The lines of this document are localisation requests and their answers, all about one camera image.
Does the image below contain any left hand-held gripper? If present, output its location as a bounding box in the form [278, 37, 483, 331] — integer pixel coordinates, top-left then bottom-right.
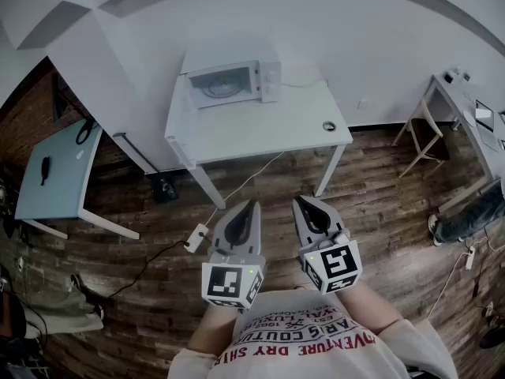
[201, 199, 267, 310]

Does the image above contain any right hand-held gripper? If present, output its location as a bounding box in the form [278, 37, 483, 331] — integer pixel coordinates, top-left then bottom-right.
[292, 194, 363, 295]

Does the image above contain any person's left forearm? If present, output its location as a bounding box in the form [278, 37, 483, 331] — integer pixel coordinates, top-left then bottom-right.
[186, 304, 238, 357]

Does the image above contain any person's right forearm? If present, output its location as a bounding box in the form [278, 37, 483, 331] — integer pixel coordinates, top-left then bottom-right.
[334, 286, 400, 336]

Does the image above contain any white microwave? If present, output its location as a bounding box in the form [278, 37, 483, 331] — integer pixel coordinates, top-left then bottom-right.
[180, 49, 283, 112]

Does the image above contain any white table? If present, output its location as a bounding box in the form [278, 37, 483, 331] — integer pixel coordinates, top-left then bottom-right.
[179, 73, 354, 209]

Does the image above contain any wooden chair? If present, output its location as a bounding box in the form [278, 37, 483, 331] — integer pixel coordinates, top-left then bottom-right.
[391, 98, 451, 179]

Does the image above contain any person's white printed shirt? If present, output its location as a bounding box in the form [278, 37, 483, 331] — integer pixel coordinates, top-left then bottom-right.
[167, 288, 459, 379]

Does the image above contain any white desk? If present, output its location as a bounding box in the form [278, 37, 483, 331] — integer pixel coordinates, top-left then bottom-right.
[423, 73, 505, 214]

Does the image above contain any light blue table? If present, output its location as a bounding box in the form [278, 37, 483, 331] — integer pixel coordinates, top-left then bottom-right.
[14, 117, 141, 240]

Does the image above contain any small black device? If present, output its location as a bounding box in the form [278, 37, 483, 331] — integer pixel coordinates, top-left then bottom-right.
[39, 156, 53, 187]

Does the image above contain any white power strip cable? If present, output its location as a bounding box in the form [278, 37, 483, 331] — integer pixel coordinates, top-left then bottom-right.
[427, 250, 471, 320]
[203, 151, 286, 228]

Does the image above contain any black floor cable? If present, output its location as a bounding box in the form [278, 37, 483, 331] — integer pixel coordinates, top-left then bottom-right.
[105, 239, 191, 300]

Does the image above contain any black coiled cable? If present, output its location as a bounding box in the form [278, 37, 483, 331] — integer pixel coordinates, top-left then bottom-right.
[74, 116, 100, 146]

